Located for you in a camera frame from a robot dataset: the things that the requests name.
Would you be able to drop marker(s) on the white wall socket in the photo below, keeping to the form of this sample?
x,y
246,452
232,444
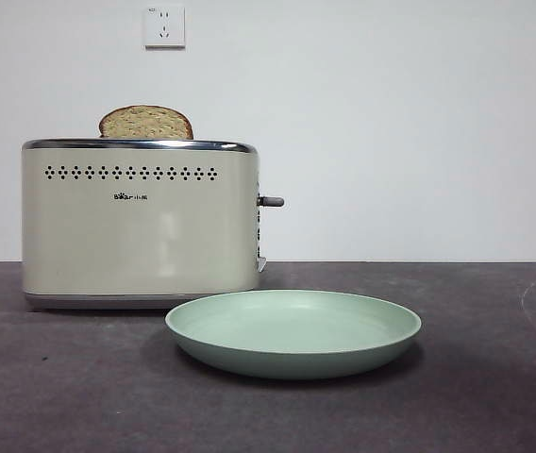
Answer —
x,y
164,27

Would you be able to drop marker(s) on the toasted bread slice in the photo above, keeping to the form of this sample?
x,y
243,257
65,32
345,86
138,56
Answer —
x,y
145,123

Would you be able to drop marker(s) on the cream two-slot toaster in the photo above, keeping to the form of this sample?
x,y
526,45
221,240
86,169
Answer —
x,y
136,236

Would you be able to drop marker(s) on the pale green round plate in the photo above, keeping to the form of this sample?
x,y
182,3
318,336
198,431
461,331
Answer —
x,y
291,351

